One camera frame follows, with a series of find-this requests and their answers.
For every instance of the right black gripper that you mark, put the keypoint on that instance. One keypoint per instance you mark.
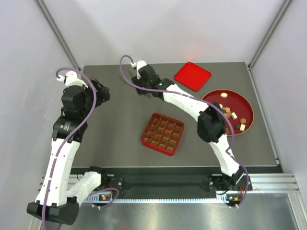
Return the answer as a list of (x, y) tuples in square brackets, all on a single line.
[(136, 82)]

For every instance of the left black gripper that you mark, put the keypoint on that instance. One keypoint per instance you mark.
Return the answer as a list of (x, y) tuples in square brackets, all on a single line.
[(102, 94)]

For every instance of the metal tongs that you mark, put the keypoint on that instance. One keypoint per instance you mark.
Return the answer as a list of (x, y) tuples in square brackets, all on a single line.
[(137, 84)]

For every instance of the white square chocolate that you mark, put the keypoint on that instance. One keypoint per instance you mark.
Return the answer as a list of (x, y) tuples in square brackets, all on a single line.
[(242, 127)]

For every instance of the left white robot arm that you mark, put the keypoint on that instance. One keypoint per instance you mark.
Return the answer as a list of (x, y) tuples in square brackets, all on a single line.
[(55, 201)]

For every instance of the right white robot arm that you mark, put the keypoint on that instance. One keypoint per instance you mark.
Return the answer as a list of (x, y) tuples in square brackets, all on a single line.
[(210, 121)]

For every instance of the red chocolate box tray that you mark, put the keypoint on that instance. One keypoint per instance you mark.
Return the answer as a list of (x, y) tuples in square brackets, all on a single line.
[(162, 134)]

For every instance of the white round chocolate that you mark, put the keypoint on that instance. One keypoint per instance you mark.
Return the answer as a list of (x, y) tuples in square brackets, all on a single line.
[(224, 95)]

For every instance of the red square box lid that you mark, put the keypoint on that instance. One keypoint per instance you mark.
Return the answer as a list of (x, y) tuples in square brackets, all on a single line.
[(192, 76)]

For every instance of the round red plate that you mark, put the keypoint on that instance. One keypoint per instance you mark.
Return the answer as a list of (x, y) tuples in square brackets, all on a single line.
[(235, 106)]

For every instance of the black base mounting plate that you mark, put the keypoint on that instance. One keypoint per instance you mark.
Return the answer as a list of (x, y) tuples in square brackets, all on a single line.
[(164, 176)]

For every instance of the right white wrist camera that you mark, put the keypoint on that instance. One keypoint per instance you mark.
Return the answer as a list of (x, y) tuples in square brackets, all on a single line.
[(137, 66)]

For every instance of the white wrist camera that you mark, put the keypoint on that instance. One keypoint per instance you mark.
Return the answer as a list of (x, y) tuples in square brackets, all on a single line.
[(71, 79), (137, 66)]

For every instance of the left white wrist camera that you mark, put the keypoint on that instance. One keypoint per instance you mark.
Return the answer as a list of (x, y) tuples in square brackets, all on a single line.
[(71, 79)]

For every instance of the aluminium front rail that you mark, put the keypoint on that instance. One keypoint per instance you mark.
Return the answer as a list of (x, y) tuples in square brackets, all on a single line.
[(113, 187)]

